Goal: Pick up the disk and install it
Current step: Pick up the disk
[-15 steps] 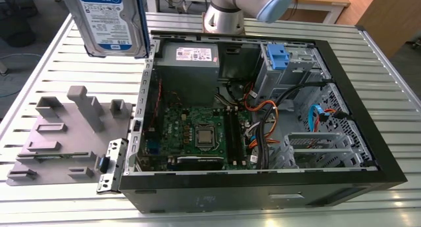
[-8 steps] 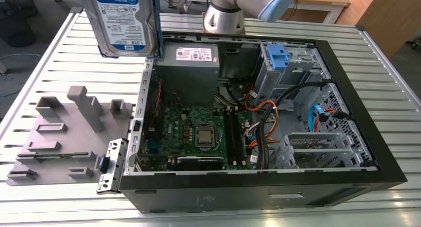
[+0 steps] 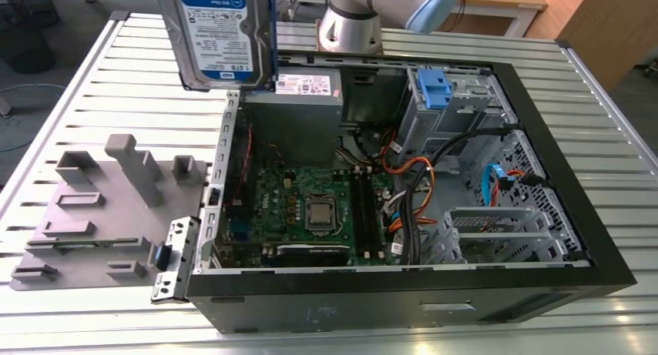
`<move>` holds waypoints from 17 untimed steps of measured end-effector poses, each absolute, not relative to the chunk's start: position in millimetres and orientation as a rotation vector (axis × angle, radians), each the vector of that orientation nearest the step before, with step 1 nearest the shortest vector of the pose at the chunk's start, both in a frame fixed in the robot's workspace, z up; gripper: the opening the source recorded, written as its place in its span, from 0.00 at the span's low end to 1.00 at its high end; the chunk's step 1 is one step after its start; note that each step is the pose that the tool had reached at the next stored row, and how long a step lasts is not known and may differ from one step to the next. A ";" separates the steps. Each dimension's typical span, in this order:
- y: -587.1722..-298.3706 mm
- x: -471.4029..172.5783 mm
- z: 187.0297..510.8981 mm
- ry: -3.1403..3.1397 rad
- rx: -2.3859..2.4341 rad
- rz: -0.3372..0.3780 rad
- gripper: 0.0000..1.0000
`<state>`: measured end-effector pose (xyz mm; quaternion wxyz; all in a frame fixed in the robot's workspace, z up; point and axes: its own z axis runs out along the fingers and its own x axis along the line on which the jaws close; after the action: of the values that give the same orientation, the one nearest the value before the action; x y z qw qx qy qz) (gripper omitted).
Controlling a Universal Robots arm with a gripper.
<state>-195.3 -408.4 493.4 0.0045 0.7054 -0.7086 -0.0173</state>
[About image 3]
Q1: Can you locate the black RAM slot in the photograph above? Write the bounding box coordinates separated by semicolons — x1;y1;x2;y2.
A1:
351;166;370;259
356;166;375;259
367;166;387;259
362;166;382;259

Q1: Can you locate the blue black latch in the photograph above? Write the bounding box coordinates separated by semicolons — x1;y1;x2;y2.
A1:
152;244;175;272

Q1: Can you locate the grey parts rack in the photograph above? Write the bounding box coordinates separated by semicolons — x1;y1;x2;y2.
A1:
8;133;212;293

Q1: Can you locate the black open PC case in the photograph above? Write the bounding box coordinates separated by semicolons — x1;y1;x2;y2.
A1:
148;52;638;336

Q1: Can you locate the green RAM stick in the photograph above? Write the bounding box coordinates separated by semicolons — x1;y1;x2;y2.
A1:
51;239;140;253

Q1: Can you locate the black bin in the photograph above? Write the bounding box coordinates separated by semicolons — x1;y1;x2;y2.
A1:
0;22;59;75

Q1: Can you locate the wooden desk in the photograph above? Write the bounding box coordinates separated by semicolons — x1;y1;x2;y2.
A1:
456;0;549;40

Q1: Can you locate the black graphics card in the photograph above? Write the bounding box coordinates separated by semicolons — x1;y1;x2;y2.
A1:
259;243;351;268

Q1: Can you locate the grey metal drive cage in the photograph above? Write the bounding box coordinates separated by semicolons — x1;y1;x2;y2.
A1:
396;65;510;158

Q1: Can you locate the blue floor cable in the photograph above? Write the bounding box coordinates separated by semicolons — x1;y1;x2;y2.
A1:
0;82;67;152

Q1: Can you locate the hard disk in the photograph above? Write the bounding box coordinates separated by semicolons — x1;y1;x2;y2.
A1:
154;0;283;93

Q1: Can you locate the CPU socket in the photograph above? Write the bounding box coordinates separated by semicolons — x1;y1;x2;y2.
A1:
302;192;344;239

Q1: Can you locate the orange red wire bundle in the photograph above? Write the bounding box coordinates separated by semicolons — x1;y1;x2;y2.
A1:
380;156;439;233

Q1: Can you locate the blue SATA wire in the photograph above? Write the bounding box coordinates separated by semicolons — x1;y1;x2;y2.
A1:
482;162;517;209

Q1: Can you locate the brown wooden cabinet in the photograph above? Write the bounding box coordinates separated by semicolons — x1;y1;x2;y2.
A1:
529;0;658;96

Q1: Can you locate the green motherboard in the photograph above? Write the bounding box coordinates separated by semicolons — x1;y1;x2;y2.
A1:
214;165;410;268

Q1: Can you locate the silver CPU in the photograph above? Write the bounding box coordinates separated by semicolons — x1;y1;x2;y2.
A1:
307;201;335;227

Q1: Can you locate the black cable bundle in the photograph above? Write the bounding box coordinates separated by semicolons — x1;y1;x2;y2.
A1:
399;126;522;266

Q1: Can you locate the blue drive cage latch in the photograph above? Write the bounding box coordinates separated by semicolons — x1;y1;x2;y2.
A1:
416;68;454;111

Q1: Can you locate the grey power supply unit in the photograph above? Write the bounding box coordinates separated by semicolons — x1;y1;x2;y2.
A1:
239;65;344;167

